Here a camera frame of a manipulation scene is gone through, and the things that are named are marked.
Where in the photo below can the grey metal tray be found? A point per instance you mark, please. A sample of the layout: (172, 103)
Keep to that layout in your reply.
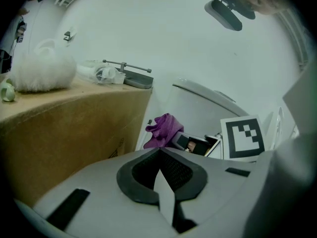
(138, 82)

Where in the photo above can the white fluffy duster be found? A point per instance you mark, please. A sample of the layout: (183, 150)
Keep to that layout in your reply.
(42, 73)

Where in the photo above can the person's right hand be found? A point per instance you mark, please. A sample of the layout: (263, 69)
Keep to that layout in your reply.
(192, 147)

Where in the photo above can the black wall bracket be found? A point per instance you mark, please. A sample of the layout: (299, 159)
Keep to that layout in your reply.
(67, 37)

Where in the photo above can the white toilet with lid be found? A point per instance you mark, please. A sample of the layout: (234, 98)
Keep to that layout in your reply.
(198, 108)
(277, 128)

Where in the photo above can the clear bag of white parts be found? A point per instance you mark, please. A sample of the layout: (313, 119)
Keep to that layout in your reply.
(104, 73)

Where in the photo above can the purple microfibre cloth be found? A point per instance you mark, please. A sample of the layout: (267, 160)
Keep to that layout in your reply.
(166, 128)

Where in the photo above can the large brown cardboard box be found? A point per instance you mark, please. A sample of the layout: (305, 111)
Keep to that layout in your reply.
(62, 133)

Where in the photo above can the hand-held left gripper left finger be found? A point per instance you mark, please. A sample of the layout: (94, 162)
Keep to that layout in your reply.
(104, 182)

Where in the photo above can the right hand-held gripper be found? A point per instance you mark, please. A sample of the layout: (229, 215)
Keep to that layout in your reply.
(244, 137)

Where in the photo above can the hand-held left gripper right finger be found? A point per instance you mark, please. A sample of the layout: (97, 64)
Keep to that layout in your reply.
(213, 182)

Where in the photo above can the white toilet with open lid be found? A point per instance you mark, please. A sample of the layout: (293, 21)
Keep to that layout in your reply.
(277, 128)

